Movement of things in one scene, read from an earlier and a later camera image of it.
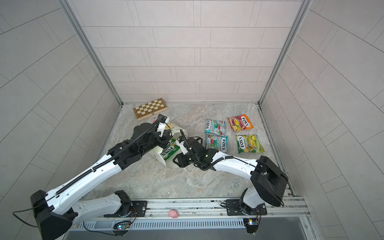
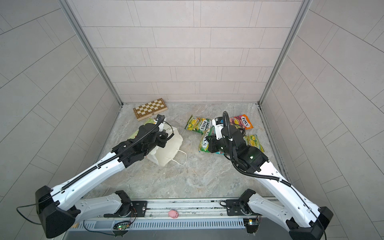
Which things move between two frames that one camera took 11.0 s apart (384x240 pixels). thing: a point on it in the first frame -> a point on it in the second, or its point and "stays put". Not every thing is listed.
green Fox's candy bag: (249, 143) stays put
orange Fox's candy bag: (240, 123) stays put
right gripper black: (181, 162) -> (212, 144)
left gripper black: (164, 139) stays put
